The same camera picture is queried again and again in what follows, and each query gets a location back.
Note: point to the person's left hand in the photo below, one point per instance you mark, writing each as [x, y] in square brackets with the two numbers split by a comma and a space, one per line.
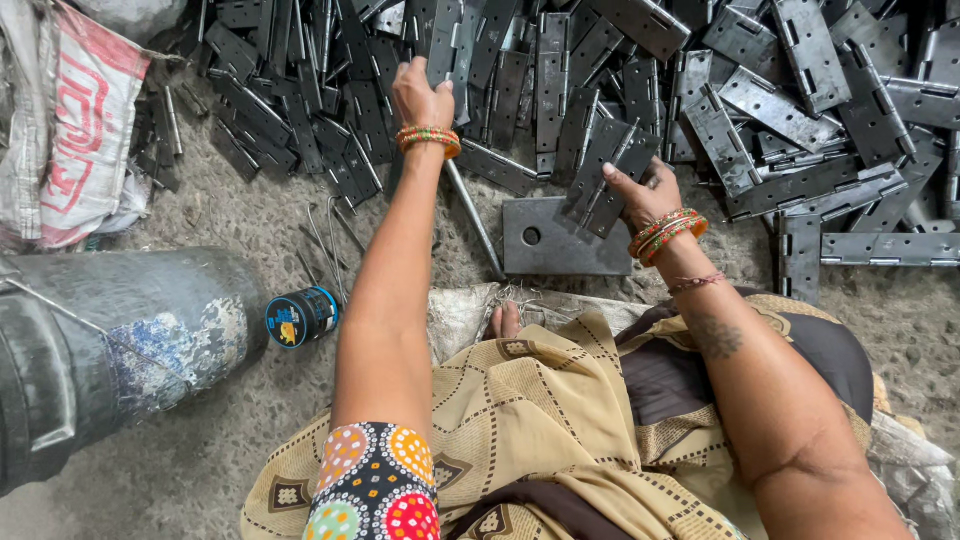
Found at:
[417, 101]

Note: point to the person's right hand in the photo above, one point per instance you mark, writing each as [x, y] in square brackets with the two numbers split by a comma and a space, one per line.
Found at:
[649, 199]

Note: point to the grey metal hinge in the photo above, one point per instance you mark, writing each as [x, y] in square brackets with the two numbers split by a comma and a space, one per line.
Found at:
[609, 161]
[448, 41]

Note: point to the orange green right wrist bangles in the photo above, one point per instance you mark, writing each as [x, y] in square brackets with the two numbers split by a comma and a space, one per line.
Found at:
[666, 234]

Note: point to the orange green wrist bangles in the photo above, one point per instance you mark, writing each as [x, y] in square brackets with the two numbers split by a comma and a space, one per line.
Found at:
[666, 234]
[428, 138]

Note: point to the orange green left wrist bangles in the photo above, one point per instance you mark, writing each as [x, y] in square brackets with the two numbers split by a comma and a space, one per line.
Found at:
[428, 138]

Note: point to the grey metal plate with hole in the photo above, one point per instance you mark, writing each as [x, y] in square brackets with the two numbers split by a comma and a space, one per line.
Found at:
[577, 241]

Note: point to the red wrist thread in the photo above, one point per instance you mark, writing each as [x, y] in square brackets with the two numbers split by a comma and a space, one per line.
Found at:
[697, 282]

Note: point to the long grey metal rod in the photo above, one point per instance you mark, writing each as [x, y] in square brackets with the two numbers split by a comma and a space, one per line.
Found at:
[474, 217]

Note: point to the short straight metal pin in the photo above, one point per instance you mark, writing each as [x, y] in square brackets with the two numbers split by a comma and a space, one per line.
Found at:
[349, 229]

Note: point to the pile of grey metal hinges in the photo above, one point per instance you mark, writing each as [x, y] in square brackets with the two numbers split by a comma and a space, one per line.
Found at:
[787, 112]

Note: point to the person's foot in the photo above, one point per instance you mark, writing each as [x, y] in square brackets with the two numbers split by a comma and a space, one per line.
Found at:
[503, 322]

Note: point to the grey woven floor sack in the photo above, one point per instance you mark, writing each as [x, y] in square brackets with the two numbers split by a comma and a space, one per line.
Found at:
[461, 319]

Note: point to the small black jar blue label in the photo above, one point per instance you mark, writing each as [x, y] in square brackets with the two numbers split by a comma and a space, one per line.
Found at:
[301, 318]

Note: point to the person's beige patterned sari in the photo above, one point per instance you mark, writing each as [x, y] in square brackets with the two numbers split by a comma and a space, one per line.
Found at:
[570, 435]

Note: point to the grey plastic bag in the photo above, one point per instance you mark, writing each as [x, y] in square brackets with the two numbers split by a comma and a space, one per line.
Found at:
[131, 15]

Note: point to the white sack with red print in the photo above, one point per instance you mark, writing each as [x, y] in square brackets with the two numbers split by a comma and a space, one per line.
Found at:
[75, 127]

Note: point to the colourful dotted sleeve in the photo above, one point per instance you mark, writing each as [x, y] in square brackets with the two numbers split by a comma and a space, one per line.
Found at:
[373, 487]

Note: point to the large grey metal drum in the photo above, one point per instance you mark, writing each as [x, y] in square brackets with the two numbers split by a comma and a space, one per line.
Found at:
[105, 352]

